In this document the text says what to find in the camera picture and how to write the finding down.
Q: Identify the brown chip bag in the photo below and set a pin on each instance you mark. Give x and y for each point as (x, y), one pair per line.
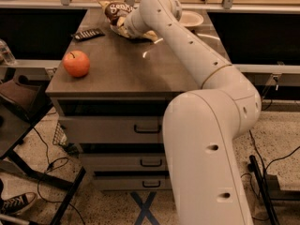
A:
(116, 13)

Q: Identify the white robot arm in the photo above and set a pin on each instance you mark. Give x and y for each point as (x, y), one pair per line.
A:
(199, 126)

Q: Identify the grey drawer cabinet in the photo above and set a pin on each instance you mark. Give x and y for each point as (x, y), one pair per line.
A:
(126, 78)

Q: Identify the top grey drawer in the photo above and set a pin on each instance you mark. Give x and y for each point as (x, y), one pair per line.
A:
(112, 129)

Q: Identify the grey drawer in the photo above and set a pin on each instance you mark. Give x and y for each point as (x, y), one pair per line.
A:
(112, 129)
(132, 182)
(129, 162)

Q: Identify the bottom grey drawer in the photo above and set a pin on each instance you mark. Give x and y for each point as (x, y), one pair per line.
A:
(132, 182)

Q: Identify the middle grey drawer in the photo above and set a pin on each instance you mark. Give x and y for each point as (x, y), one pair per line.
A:
(129, 162)

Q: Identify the red apple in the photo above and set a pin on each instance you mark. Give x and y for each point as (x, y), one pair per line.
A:
(76, 63)

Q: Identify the black remote control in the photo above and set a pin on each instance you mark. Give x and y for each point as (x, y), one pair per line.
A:
(88, 34)

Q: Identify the black metal stand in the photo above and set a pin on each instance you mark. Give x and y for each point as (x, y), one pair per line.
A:
(271, 191)

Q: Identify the clear plastic bottle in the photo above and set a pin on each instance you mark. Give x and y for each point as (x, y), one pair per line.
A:
(6, 53)

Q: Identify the black canvas sneaker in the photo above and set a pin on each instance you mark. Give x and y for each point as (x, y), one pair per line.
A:
(17, 204)

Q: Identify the wire mesh basket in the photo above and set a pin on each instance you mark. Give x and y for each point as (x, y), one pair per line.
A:
(59, 136)

